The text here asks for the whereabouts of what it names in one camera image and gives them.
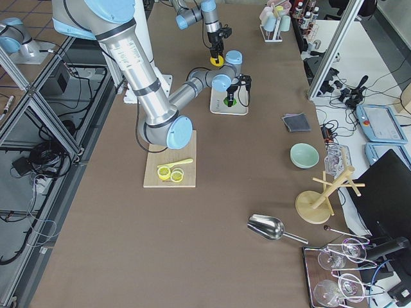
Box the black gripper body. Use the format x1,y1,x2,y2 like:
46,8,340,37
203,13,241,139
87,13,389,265
227,74,252,96
207,23,232,48

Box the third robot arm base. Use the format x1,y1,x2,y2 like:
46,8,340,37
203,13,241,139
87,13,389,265
1,17,55,65

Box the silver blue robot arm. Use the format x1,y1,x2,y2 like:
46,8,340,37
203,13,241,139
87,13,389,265
170,1,232,67
52,0,243,150

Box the white rectangular tray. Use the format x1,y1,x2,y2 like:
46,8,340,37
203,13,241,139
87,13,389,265
209,86,249,116

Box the black glass rack tray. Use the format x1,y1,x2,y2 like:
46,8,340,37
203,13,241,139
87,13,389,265
302,246,385,307

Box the green lime slice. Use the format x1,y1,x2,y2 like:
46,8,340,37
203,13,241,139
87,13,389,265
223,98,237,107

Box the pastel cup rack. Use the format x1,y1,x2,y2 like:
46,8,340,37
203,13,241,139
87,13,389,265
259,0,292,43

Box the grey folded cloth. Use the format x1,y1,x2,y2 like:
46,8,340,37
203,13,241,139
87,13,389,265
282,113,311,132

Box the yellow plastic knife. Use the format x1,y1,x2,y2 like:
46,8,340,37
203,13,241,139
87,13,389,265
157,158,193,168

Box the bottle rack with bottles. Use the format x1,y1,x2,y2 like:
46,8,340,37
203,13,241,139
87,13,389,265
291,0,321,53

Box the mint green bowl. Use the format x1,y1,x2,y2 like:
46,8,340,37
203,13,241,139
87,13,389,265
290,143,320,169

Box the light wooden cutting board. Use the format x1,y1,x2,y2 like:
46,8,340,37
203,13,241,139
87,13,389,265
143,130,197,188

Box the clear glass ashtray dish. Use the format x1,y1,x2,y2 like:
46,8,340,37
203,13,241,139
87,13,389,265
324,145,352,178

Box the shiny metal scoop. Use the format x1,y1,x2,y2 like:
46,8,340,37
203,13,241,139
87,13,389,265
247,214,308,245

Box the wooden mug tree stand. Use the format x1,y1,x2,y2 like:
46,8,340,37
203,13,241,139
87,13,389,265
295,165,365,224

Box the blue teach pendant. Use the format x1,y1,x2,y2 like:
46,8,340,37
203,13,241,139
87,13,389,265
355,105,408,144
365,142,410,167

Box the black monitor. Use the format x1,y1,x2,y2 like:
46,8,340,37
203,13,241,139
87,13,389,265
351,150,410,239

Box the upper wine glass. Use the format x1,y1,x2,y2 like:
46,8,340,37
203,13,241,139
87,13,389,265
317,237,367,270

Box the wine glass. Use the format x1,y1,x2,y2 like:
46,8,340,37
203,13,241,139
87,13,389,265
313,273,365,307
317,237,367,270

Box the black power brick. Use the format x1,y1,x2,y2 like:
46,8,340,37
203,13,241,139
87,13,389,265
12,157,33,176

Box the lower wine glass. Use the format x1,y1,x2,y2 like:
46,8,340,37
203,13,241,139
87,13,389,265
313,273,365,307

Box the aluminium frame post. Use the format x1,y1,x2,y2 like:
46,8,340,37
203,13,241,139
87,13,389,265
307,0,363,101

